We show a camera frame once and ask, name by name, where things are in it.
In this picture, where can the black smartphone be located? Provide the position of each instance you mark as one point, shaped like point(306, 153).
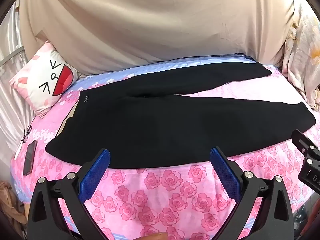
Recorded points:
point(30, 157)

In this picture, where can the metal rail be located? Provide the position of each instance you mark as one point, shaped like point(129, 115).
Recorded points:
point(12, 56)

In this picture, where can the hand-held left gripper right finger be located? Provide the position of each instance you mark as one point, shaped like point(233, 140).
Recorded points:
point(225, 175)

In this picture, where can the cat face pillow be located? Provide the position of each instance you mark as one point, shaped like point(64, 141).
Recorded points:
point(37, 80)

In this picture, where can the pale floral quilt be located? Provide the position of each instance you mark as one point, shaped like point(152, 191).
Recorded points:
point(305, 55)

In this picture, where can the brown crumpled cloth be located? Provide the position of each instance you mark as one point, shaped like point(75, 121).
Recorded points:
point(11, 205)

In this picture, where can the person's left hand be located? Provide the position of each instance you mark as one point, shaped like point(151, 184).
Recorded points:
point(157, 236)

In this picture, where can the pink rose print bedsheet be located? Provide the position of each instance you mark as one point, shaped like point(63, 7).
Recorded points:
point(175, 192)

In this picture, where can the silver satin curtain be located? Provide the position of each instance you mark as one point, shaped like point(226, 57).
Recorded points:
point(10, 110)

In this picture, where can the beige hanging cloth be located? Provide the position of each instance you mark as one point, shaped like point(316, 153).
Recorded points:
point(150, 17)

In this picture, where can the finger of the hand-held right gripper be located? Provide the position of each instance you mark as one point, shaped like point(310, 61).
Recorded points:
point(311, 150)

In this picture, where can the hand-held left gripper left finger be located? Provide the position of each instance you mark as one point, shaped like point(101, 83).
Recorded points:
point(96, 175)

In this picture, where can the black eyeglasses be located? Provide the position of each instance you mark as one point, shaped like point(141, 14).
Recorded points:
point(27, 133)

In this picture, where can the black pants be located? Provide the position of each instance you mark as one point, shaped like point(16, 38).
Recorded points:
point(150, 130)

